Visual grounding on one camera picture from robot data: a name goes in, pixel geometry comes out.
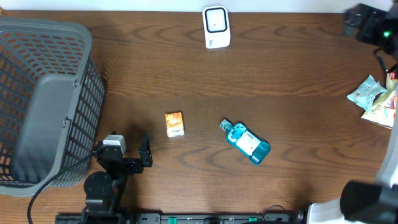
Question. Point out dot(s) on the blue mouthwash bottle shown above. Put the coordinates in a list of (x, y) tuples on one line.
[(241, 137)]

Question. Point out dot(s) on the grey plastic basket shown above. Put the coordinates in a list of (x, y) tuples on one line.
[(51, 101)]

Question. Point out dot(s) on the white barcode scanner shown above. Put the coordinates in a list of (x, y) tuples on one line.
[(216, 27)]

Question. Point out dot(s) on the yellow snack bag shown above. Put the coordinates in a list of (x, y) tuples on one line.
[(383, 110)]

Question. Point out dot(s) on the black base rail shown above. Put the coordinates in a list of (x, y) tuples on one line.
[(156, 218)]

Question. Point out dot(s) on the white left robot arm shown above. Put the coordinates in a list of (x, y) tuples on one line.
[(104, 189)]

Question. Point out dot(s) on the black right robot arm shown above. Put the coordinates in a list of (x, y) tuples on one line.
[(364, 202)]

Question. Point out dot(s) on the orange small carton box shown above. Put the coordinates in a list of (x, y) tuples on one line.
[(174, 124)]

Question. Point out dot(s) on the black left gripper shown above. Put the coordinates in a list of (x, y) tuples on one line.
[(145, 155)]

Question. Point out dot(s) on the teal wet wipes pack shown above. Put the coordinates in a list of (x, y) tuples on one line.
[(366, 93)]

